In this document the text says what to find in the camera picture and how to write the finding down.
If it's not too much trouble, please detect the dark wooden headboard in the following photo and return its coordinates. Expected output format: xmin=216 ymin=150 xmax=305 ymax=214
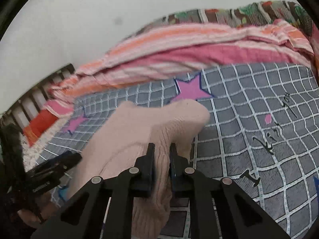
xmin=1 ymin=64 xmax=75 ymax=129

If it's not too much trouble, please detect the floral bed sheet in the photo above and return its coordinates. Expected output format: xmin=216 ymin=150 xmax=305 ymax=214
xmin=20 ymin=118 xmax=68 ymax=171

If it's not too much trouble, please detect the person's left hand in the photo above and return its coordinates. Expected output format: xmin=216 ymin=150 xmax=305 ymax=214
xmin=17 ymin=191 xmax=61 ymax=229

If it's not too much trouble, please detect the pink orange striped quilt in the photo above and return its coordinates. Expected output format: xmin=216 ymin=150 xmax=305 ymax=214
xmin=44 ymin=20 xmax=318 ymax=118

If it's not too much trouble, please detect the multicolour patchwork quilt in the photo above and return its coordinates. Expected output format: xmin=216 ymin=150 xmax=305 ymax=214
xmin=131 ymin=1 xmax=314 ymax=37

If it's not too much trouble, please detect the grey checked star blanket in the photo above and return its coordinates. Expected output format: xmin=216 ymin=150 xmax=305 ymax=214
xmin=36 ymin=63 xmax=318 ymax=238

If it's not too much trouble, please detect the red embroidered pillow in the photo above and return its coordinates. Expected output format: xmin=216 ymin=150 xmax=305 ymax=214
xmin=23 ymin=110 xmax=58 ymax=147

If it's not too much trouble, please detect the pink knitted sweater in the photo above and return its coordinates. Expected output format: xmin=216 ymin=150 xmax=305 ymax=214
xmin=68 ymin=99 xmax=210 ymax=238

